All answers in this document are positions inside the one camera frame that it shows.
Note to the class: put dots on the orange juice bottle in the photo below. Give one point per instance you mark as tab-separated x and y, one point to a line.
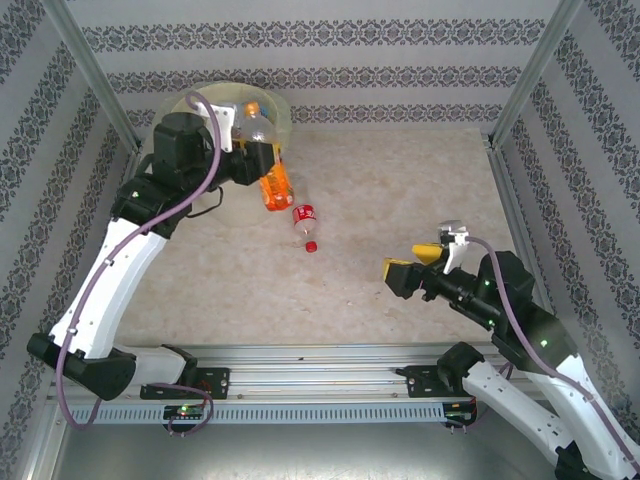
277	192

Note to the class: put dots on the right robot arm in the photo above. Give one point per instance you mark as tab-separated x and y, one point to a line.
500	395

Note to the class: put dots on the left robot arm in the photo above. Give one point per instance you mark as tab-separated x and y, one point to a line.
115	280

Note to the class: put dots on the bin with yellow bag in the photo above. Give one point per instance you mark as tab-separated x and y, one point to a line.
285	117

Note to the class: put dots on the clear bottle red label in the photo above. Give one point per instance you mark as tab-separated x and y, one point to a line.
305	214

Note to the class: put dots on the right controller board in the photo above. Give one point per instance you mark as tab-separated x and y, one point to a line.
460	415

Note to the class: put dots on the controller board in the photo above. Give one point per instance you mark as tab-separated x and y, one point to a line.
185	412
460	415

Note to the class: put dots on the metal sheet tray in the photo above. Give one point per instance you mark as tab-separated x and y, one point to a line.
320	455

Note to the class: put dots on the left controller board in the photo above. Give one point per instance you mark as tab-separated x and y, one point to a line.
185	412

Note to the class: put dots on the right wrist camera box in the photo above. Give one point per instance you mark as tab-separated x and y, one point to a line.
455	247

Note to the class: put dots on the right aluminium side rail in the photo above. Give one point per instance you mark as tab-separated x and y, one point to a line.
510	200

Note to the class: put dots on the left aluminium frame post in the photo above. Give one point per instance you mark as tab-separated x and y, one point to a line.
91	70

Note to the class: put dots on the aluminium frame post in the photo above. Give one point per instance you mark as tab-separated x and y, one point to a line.
91	70
534	70

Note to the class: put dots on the aluminium front rail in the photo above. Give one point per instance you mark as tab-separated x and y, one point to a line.
310	372

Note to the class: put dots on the right aluminium frame post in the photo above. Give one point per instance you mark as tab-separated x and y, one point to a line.
534	70

